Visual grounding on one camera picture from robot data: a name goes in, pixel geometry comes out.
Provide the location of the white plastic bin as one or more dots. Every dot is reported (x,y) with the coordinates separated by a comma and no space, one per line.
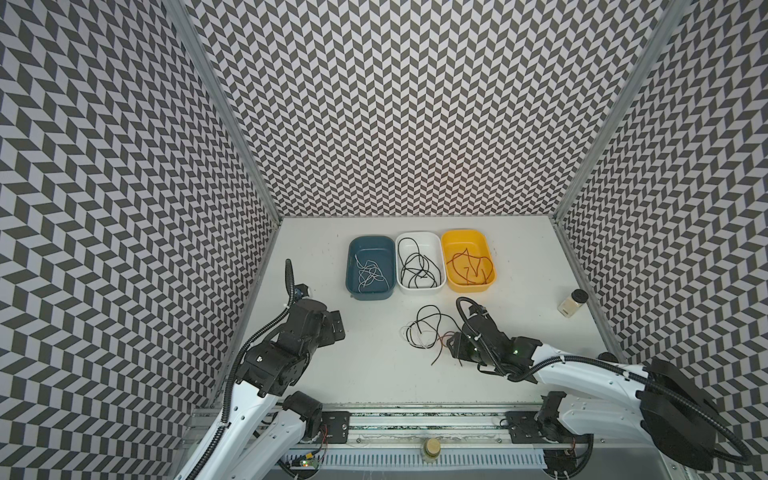
(420,268)

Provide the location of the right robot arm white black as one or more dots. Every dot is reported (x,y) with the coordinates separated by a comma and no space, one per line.
(654,403)

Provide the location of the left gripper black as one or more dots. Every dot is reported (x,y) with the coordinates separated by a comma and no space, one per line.
(329,334)

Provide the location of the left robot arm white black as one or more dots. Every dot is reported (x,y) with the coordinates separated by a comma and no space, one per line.
(258,423)

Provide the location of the small jar left black lid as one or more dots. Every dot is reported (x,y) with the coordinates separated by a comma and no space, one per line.
(608,357)

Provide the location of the small jar black lid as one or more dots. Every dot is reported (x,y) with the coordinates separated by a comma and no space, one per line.
(573,302)
(608,357)

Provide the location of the small jar right black lid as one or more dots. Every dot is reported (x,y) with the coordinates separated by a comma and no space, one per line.
(573,302)

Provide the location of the brass knob on rail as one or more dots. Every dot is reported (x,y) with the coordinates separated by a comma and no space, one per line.
(431,449)

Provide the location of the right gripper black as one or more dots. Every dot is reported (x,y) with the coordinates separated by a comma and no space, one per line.
(466,347)

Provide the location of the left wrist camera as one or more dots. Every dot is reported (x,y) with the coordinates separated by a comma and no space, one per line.
(301,291)

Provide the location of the yellow plastic bin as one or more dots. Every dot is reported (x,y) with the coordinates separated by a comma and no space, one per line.
(469,265)

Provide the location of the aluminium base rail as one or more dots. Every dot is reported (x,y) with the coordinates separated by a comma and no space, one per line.
(359,425)

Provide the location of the dark teal plastic bin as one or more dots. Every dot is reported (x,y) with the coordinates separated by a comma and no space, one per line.
(370,270)

